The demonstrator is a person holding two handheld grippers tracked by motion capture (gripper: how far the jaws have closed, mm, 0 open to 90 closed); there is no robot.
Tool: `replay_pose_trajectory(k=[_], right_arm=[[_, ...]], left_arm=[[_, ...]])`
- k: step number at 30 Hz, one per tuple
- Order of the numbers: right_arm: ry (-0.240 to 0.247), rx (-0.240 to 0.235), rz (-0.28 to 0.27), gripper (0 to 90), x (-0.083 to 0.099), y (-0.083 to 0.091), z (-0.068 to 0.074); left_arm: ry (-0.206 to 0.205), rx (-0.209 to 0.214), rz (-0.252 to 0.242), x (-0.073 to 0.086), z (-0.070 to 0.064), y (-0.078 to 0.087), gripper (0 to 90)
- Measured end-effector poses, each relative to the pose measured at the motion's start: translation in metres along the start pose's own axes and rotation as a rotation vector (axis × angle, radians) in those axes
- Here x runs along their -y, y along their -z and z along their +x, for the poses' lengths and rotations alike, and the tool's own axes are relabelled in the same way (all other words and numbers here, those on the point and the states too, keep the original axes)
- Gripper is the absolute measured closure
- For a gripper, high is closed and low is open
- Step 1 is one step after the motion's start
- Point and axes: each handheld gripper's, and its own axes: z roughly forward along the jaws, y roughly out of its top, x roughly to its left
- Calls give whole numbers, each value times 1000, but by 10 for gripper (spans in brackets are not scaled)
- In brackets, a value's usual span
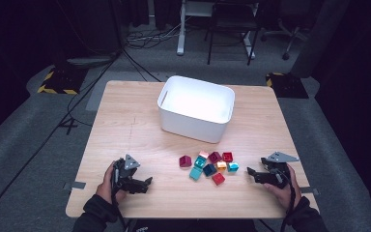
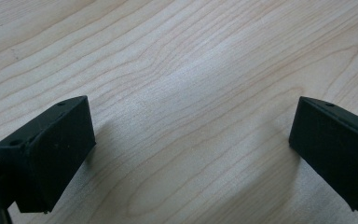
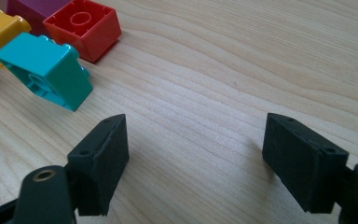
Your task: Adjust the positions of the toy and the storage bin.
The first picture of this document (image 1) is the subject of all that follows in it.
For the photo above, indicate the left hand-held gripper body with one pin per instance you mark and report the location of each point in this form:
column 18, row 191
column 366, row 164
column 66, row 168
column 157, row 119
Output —
column 127, row 177

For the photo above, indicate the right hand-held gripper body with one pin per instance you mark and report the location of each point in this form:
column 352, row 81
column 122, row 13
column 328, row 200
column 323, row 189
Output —
column 275, row 179

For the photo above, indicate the cyan toy block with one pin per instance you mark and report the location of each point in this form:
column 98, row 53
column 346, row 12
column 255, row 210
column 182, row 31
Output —
column 233, row 167

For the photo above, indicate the orange toy block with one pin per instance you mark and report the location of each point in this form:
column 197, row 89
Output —
column 221, row 166

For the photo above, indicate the dark blue toy block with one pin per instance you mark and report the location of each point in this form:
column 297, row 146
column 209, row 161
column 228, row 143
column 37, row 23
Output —
column 209, row 169

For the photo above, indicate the light teal toy block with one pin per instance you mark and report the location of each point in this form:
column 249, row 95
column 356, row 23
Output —
column 195, row 173

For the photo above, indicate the pink toy block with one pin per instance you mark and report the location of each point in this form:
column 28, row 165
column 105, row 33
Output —
column 203, row 154

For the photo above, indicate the white plastic storage bin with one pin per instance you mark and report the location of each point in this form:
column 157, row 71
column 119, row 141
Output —
column 194, row 106

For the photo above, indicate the person's right hand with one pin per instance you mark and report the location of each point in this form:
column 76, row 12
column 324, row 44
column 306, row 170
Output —
column 291, row 195

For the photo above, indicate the person's left hand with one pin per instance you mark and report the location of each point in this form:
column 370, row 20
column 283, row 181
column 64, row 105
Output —
column 106, row 188

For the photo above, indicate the grey tape strip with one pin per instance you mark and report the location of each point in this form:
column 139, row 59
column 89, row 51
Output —
column 310, row 190
column 75, row 185

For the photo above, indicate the person's dark clothing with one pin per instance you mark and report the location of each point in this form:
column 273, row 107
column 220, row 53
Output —
column 190, row 226

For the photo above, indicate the yellow black striped floor plate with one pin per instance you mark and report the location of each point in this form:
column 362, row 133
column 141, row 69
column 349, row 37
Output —
column 286, row 85
column 64, row 82

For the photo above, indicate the grey stand base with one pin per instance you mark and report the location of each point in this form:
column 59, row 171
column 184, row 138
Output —
column 90, row 61

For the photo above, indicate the office chair base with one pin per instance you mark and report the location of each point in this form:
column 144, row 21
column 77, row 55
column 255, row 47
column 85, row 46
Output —
column 291, row 38

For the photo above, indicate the black chair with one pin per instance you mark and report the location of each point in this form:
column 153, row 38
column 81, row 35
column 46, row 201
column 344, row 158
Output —
column 235, row 23

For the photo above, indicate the grey padded post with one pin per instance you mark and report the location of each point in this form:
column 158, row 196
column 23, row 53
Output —
column 322, row 35

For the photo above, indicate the white desk frame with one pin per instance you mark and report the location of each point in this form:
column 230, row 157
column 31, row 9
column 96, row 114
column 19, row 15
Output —
column 181, row 32

